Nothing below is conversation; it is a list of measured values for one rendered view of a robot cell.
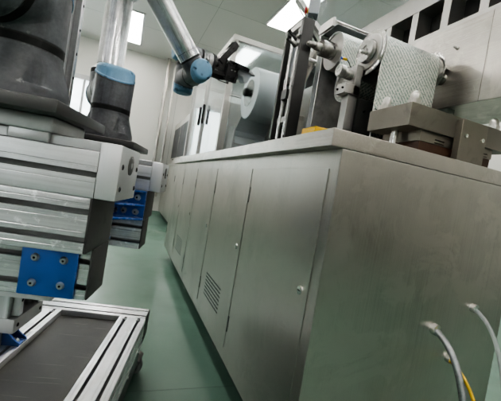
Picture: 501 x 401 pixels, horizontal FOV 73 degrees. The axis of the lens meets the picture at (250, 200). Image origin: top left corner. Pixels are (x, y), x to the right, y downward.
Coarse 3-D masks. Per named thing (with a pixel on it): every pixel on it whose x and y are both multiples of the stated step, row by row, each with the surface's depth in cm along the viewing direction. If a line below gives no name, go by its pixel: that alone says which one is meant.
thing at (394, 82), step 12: (384, 72) 106; (396, 72) 108; (408, 72) 110; (384, 84) 107; (396, 84) 108; (408, 84) 110; (420, 84) 112; (432, 84) 113; (384, 96) 107; (396, 96) 109; (408, 96) 110; (432, 96) 114; (372, 108) 106
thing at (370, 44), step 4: (368, 40) 109; (372, 40) 108; (364, 44) 111; (368, 44) 109; (372, 44) 107; (376, 44) 108; (360, 48) 113; (364, 48) 111; (368, 48) 109; (372, 48) 107; (376, 48) 107; (368, 52) 108; (372, 52) 107; (360, 56) 112; (364, 56) 110; (368, 56) 108; (372, 56) 108; (360, 60) 112; (364, 60) 110; (368, 60) 110
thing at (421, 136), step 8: (384, 136) 102; (400, 136) 96; (408, 136) 93; (416, 136) 91; (424, 136) 90; (432, 136) 91; (440, 136) 92; (400, 144) 96; (408, 144) 93; (416, 144) 91; (424, 144) 90; (432, 144) 91; (440, 144) 93; (448, 144) 93; (432, 152) 92; (440, 152) 93; (448, 152) 94; (488, 152) 99; (488, 160) 100
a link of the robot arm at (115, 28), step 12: (108, 0) 112; (120, 0) 112; (132, 0) 115; (108, 12) 112; (120, 12) 112; (108, 24) 112; (120, 24) 113; (108, 36) 112; (120, 36) 113; (108, 48) 112; (120, 48) 114; (108, 60) 112; (120, 60) 115
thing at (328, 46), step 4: (324, 40) 130; (324, 44) 130; (328, 44) 130; (332, 44) 131; (336, 44) 132; (324, 48) 130; (328, 48) 130; (332, 48) 131; (336, 48) 131; (316, 52) 135; (320, 52) 132; (324, 52) 131; (328, 52) 131; (332, 52) 132; (336, 52) 132; (320, 56) 134; (324, 56) 133; (328, 56) 133; (332, 56) 133
